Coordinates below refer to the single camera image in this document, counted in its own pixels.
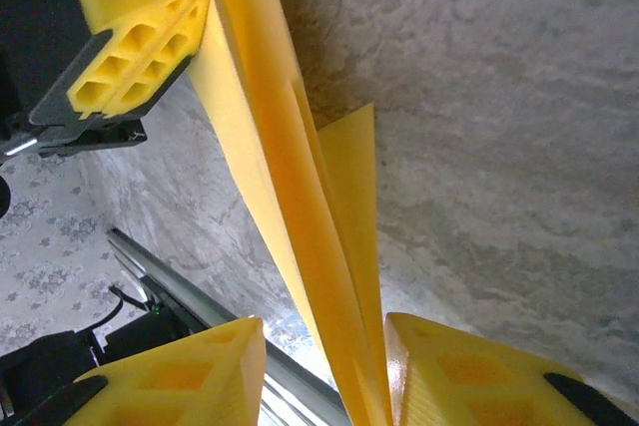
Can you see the aluminium base frame rail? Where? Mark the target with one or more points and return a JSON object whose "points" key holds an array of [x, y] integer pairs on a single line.
{"points": [[199, 306]]}

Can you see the yellow paper sheet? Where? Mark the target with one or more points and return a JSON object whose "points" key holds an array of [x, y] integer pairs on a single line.
{"points": [[299, 196]]}

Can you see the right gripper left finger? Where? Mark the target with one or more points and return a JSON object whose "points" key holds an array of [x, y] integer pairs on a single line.
{"points": [[190, 386]]}

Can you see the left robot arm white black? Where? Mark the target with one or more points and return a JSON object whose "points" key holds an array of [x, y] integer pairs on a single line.
{"points": [[45, 361]]}

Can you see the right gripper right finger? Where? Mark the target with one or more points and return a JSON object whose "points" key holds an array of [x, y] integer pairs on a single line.
{"points": [[474, 386]]}

